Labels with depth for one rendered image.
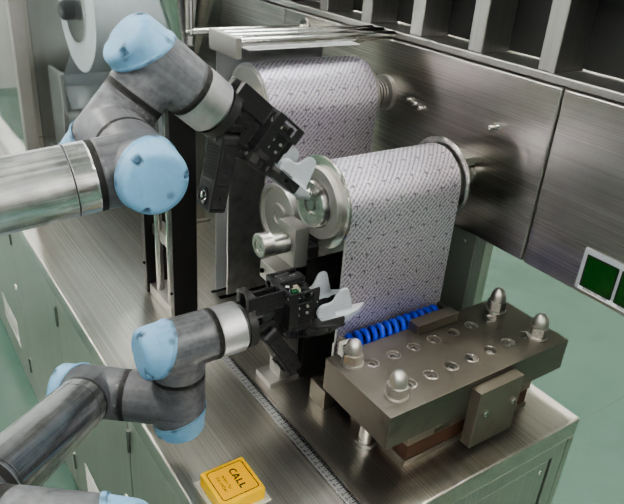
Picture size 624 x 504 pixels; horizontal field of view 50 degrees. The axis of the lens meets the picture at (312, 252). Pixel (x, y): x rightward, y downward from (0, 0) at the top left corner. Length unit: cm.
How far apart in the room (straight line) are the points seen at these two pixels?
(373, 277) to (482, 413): 27
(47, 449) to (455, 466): 61
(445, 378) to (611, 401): 193
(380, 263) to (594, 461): 169
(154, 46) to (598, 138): 65
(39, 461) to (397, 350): 57
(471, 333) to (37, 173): 77
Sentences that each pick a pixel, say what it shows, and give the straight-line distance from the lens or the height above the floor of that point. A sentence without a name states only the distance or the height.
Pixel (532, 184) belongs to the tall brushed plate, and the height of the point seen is 128.
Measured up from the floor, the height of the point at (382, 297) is 108.
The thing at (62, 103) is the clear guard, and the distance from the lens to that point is 186.
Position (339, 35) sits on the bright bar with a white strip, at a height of 145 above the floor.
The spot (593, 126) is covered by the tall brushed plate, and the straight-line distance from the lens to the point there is 108.
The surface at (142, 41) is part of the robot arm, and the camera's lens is 79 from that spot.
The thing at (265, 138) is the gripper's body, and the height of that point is 138.
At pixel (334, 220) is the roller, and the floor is 124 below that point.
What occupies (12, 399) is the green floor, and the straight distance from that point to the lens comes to 269.
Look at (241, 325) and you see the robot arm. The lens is 94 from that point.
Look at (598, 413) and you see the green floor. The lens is 286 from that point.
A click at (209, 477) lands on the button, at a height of 92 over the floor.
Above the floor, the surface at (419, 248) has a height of 116.
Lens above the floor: 166
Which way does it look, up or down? 27 degrees down
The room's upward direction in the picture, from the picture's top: 4 degrees clockwise
